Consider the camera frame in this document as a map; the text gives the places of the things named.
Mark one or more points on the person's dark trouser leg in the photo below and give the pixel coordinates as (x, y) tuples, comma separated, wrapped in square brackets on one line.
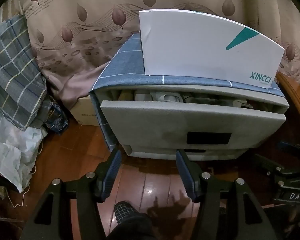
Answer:
[(135, 227)]

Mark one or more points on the grey-fronted wooden drawer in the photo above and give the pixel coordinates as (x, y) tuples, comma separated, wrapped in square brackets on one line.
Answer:
[(152, 125)]

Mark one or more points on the leaf print curtain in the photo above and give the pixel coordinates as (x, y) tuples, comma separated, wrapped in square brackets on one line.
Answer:
[(90, 30)]

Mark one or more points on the blue checked cloth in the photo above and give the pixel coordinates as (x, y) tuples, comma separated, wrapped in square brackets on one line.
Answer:
[(125, 65)]

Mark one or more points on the grey plaid bedding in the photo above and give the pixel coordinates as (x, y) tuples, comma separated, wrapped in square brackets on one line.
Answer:
[(12, 67)]

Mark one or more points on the blue packet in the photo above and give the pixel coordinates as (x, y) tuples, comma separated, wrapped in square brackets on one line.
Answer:
[(56, 120)]

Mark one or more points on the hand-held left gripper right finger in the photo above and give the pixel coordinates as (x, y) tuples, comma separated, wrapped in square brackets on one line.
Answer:
[(185, 175)]

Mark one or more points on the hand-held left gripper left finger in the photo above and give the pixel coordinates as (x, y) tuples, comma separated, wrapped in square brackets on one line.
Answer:
[(112, 175)]

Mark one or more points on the brown cardboard box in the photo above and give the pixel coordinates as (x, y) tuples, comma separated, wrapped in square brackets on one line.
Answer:
[(86, 112)]

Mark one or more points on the plaid slipper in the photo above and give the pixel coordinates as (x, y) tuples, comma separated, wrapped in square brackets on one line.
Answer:
[(125, 211)]

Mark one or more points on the wooden bed frame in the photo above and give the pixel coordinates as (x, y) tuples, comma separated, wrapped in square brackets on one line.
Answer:
[(295, 97)]

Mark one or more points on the white cardboard box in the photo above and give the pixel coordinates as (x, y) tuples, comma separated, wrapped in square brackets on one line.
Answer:
[(190, 45)]

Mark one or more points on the grey nightstand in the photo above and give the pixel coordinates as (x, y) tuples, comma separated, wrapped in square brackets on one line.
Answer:
[(215, 88)]

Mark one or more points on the white floral cloth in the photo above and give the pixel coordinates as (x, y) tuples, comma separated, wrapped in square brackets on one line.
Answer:
[(12, 150)]

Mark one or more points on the grey low drawer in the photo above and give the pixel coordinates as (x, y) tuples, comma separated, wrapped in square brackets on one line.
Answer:
[(215, 156)]

